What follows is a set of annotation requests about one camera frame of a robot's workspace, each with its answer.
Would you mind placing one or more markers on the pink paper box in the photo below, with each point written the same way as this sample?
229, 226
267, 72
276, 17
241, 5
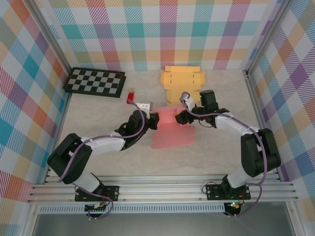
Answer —
172, 140

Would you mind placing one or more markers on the yellow paper box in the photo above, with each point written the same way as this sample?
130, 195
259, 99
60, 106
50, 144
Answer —
180, 78

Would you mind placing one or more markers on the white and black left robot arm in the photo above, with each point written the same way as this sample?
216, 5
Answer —
108, 143

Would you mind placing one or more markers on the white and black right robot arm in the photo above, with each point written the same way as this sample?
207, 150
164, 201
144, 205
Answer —
233, 125

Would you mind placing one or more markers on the red block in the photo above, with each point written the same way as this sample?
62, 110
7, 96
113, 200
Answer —
130, 97

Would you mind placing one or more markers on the black and grey checkerboard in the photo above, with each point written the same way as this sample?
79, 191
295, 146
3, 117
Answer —
94, 82

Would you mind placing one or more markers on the small green circuit board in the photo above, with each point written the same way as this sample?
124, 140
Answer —
97, 207

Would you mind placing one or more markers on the circuit board with lit LED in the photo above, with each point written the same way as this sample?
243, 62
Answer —
233, 205

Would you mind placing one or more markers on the aluminium frame side rail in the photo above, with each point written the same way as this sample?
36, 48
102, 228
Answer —
261, 120

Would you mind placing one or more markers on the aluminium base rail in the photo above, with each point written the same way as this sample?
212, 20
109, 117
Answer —
160, 189

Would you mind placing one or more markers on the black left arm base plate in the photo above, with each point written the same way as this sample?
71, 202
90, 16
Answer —
113, 193

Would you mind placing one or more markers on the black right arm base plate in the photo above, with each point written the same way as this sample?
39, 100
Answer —
214, 193

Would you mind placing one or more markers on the aluminium frame post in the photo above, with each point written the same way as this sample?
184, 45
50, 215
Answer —
50, 34
267, 37

